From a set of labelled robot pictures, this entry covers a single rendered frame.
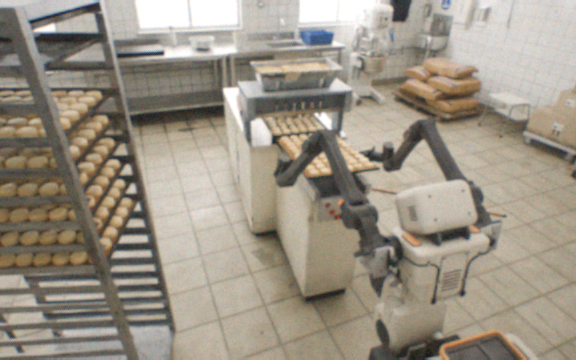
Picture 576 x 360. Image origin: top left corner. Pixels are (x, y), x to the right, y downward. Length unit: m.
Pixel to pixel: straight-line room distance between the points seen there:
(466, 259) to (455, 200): 0.20
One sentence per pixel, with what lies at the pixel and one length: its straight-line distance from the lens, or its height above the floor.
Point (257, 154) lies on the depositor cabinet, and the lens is 2.47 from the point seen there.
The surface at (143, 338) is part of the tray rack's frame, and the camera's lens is 2.27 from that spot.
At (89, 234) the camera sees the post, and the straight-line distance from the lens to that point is 1.21.
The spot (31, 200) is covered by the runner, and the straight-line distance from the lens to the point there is 1.24.
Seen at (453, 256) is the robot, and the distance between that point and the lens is 1.26.
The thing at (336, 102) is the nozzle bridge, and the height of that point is 1.07.
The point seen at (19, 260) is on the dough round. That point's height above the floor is 1.06.
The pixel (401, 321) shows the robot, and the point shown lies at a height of 0.81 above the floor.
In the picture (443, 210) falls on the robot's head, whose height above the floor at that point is 1.27.
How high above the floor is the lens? 1.92
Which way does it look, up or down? 32 degrees down
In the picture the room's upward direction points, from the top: 2 degrees clockwise
